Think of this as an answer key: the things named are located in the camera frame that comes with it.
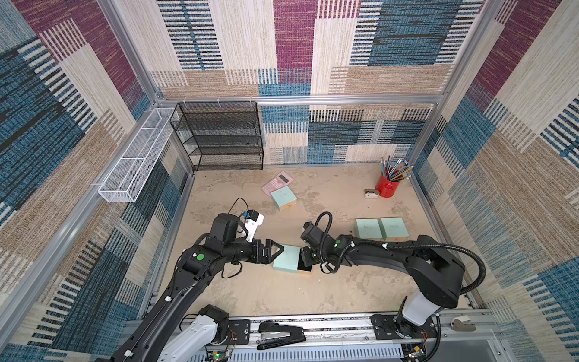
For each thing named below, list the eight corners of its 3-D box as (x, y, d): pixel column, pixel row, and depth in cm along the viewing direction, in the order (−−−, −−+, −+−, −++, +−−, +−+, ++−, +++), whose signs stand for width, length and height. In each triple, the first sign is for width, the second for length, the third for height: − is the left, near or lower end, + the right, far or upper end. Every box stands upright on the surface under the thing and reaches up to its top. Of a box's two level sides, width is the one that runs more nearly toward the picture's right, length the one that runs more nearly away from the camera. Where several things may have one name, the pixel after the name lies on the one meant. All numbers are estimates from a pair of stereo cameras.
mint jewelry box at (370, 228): (356, 241, 95) (358, 237, 93) (352, 221, 101) (354, 217, 99) (384, 240, 95) (386, 237, 93) (379, 221, 101) (381, 217, 99)
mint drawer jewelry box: (384, 241, 96) (387, 237, 93) (379, 221, 102) (381, 216, 99) (407, 241, 95) (410, 237, 93) (399, 221, 102) (402, 216, 99)
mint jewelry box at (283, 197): (280, 211, 105) (279, 207, 103) (270, 196, 111) (269, 193, 108) (297, 202, 108) (297, 199, 106) (287, 188, 113) (287, 185, 111)
